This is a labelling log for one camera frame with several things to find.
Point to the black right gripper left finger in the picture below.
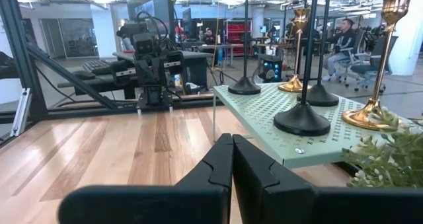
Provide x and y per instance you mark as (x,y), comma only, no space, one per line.
(148,204)

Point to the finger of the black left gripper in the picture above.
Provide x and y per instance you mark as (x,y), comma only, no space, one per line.
(158,70)
(143,70)

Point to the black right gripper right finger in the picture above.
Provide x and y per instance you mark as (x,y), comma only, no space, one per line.
(297,205)

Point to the black candlestick holder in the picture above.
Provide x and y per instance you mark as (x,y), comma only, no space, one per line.
(244,87)
(319,96)
(302,120)

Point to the gold candlestick holder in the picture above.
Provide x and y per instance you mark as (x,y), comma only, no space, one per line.
(363,116)
(293,85)

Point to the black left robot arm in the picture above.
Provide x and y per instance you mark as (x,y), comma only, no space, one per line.
(155,96)

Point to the black keyboard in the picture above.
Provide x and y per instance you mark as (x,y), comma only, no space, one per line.
(97,66)

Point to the person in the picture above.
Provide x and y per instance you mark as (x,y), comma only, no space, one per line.
(209,37)
(343,42)

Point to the computer monitor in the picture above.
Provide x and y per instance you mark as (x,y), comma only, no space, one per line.
(158,6)

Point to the red tool cabinet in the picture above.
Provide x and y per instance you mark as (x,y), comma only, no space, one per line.
(238,35)

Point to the potted artificial green plant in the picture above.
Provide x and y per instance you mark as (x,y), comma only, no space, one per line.
(390,164)

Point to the green perforated metal riser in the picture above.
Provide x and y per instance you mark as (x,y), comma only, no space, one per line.
(264,108)

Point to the computer tower with blue lights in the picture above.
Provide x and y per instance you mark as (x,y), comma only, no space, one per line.
(270,70)

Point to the dark office chair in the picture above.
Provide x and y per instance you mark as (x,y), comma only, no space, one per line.
(373,65)

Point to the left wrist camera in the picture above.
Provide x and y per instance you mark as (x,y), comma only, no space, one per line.
(143,45)

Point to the black aluminium table frame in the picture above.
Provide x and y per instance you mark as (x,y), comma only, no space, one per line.
(20,52)

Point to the silver aluminium bracket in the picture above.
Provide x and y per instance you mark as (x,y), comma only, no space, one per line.
(21,111)

